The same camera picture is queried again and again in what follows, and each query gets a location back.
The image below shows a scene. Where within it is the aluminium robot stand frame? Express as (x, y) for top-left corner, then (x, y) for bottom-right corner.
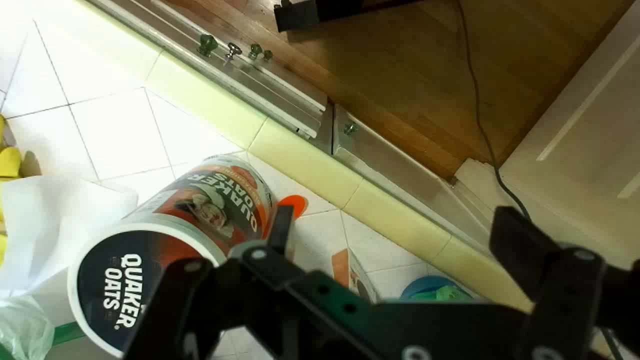
(89, 0), (496, 249)

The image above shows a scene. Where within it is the Quaker Oats cardboard canister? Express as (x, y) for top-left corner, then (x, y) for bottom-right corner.
(67, 151), (298, 358)

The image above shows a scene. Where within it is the blue green round object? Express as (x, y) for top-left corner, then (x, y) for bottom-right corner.
(398, 275), (477, 304)

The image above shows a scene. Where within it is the white plastic packet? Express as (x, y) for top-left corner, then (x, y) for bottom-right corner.
(0, 175), (139, 328)

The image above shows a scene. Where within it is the black cable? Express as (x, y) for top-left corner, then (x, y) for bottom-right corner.
(453, 0), (536, 222)

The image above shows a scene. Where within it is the small cardboard box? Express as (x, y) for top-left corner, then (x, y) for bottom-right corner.
(330, 247), (383, 304)

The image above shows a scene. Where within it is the black block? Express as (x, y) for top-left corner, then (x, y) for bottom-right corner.
(272, 0), (416, 34)

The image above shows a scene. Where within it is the small orange object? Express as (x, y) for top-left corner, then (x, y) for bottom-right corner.
(279, 192), (311, 220)

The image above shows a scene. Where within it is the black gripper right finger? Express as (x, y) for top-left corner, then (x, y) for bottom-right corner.
(489, 204), (640, 360)

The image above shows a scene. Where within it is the white panelled cabinet door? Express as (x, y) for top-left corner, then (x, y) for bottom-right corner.
(498, 0), (640, 268)

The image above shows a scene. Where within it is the yellow object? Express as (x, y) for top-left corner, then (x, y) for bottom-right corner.
(0, 112), (27, 180)

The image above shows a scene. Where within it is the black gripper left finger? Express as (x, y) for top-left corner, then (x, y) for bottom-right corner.
(125, 204), (377, 360)

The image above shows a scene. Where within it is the silver T-handle bolt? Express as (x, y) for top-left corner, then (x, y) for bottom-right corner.
(222, 40), (244, 66)

